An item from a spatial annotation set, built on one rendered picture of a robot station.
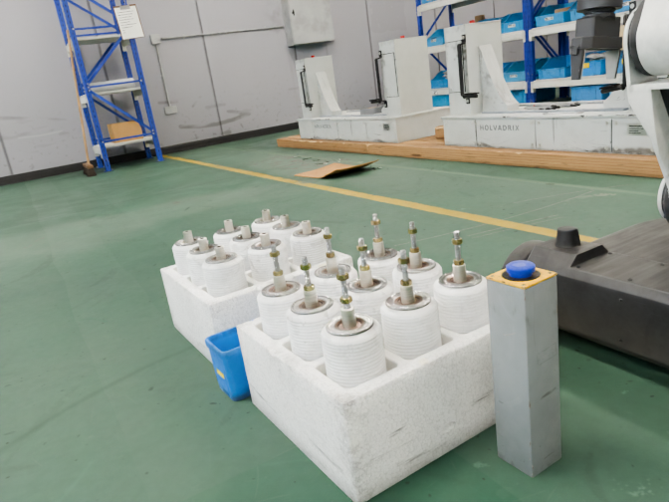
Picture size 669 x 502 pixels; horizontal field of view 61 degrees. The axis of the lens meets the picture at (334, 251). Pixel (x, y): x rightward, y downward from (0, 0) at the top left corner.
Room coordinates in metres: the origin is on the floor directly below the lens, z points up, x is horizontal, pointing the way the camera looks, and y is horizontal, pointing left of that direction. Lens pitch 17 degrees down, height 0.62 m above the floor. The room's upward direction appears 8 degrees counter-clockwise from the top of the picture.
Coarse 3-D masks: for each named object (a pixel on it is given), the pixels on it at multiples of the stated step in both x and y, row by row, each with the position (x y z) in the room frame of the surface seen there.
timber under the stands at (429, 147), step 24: (288, 144) 5.67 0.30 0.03; (312, 144) 5.22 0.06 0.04; (336, 144) 4.81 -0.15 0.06; (360, 144) 4.48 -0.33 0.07; (384, 144) 4.19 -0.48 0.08; (408, 144) 4.00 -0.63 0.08; (432, 144) 3.83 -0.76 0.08; (552, 168) 2.86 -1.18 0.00; (576, 168) 2.73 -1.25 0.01; (600, 168) 2.61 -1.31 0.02; (624, 168) 2.51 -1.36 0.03; (648, 168) 2.41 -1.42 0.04
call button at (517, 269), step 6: (510, 264) 0.76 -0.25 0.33; (516, 264) 0.75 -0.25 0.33; (522, 264) 0.75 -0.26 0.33; (528, 264) 0.75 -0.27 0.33; (534, 264) 0.75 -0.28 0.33; (510, 270) 0.74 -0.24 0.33; (516, 270) 0.74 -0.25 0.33; (522, 270) 0.73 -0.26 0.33; (528, 270) 0.73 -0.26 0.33; (534, 270) 0.74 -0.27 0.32; (516, 276) 0.74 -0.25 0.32; (522, 276) 0.74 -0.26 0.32; (528, 276) 0.74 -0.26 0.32
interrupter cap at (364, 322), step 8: (336, 320) 0.82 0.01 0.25; (360, 320) 0.81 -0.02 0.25; (368, 320) 0.81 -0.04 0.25; (328, 328) 0.80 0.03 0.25; (336, 328) 0.80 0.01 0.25; (344, 328) 0.80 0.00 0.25; (352, 328) 0.79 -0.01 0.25; (360, 328) 0.78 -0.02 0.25; (368, 328) 0.78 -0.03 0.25; (344, 336) 0.77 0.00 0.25
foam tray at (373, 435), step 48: (240, 336) 1.02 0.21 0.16; (288, 336) 0.95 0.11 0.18; (480, 336) 0.84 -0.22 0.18; (288, 384) 0.86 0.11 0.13; (336, 384) 0.75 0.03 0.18; (384, 384) 0.74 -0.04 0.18; (432, 384) 0.78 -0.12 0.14; (480, 384) 0.83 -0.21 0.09; (288, 432) 0.89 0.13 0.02; (336, 432) 0.72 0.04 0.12; (384, 432) 0.73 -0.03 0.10; (432, 432) 0.78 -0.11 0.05; (336, 480) 0.75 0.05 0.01; (384, 480) 0.73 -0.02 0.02
